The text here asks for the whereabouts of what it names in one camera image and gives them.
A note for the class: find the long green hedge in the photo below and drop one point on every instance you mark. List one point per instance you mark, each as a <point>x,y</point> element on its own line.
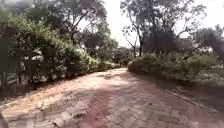
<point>53,56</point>

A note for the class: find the low green hedge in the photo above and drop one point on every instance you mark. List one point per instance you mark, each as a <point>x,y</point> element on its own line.
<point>163,65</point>

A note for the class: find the brick paved path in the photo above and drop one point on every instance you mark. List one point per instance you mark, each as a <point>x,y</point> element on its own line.
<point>110,100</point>

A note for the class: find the row of tall trees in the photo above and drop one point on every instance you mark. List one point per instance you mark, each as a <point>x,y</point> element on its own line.
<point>156,30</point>

